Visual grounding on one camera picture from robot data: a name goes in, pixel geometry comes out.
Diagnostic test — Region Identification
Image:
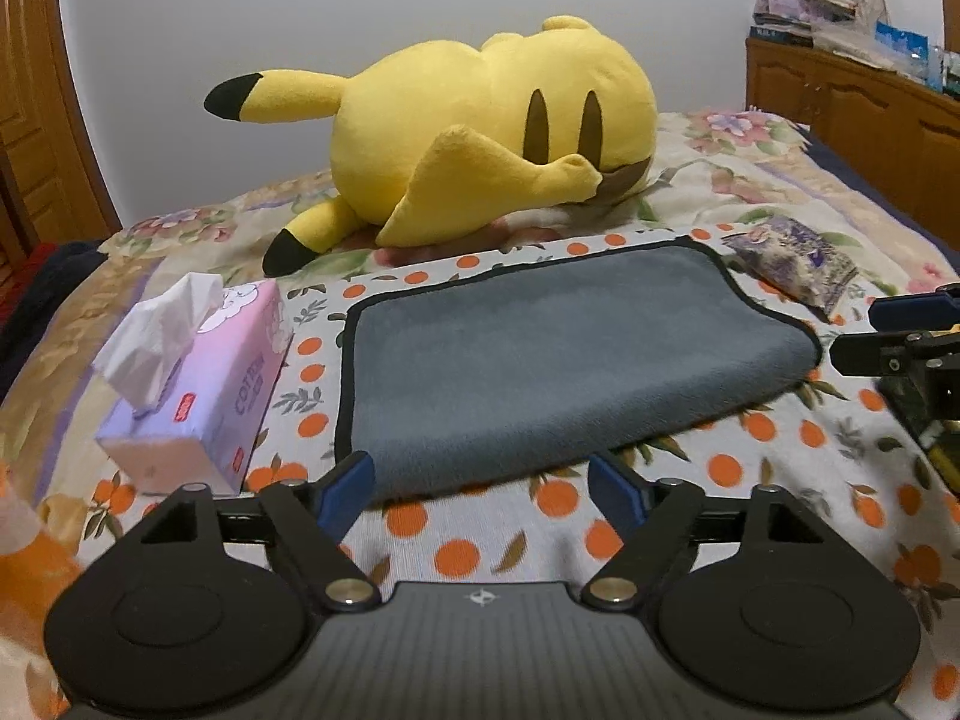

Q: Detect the wooden cabinet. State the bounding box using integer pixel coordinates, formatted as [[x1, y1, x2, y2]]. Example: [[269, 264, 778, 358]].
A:
[[745, 28, 960, 205]]

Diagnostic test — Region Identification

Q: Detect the orange dotted white blanket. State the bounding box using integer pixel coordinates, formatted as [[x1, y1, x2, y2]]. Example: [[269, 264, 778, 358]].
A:
[[41, 229, 960, 720]]

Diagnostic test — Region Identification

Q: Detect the wooden wardrobe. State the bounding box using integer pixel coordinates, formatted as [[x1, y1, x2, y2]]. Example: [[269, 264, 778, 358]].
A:
[[0, 0, 125, 260]]

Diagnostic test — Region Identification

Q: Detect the yellow plush toy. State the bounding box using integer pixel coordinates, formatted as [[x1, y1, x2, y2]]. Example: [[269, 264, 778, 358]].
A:
[[204, 13, 659, 278]]

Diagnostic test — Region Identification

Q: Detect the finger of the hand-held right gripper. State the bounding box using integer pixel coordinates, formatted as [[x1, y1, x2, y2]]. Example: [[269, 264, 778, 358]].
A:
[[831, 330, 960, 379], [868, 281, 960, 332]]

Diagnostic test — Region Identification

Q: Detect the navy mattress edge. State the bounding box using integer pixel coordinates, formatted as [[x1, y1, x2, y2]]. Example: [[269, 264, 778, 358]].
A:
[[793, 122, 960, 280]]

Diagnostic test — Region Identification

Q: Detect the blue packet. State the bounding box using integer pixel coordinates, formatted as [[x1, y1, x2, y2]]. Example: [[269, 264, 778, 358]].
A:
[[874, 21, 932, 80]]

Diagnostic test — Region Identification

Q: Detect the white tissue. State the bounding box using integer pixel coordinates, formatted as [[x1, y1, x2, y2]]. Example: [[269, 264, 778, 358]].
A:
[[91, 272, 226, 418]]

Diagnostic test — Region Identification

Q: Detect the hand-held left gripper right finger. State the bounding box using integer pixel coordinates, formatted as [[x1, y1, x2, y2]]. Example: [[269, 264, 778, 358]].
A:
[[582, 450, 826, 611]]

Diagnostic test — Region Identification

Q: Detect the stack of papers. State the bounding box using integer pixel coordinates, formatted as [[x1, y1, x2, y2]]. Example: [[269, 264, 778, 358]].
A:
[[751, 0, 861, 44]]

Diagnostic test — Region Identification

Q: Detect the floral bed sheet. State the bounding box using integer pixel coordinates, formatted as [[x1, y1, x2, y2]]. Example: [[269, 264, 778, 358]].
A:
[[0, 109, 960, 720]]

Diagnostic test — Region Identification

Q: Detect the dark cloth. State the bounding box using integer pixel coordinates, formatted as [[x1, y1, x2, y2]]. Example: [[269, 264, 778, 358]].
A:
[[0, 240, 107, 400]]

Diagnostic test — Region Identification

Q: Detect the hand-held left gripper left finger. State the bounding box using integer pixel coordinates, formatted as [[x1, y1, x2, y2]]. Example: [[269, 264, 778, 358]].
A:
[[141, 450, 380, 611]]

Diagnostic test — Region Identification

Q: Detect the purple snack packet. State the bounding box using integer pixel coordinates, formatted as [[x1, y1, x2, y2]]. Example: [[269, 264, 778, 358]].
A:
[[721, 214, 863, 318]]

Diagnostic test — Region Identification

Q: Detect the grey towel with black edge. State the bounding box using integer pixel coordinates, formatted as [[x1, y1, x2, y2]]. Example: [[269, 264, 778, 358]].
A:
[[340, 235, 824, 503]]

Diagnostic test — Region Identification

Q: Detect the pink tissue box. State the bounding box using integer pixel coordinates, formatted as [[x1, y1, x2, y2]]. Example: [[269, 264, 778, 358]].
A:
[[94, 279, 295, 496]]

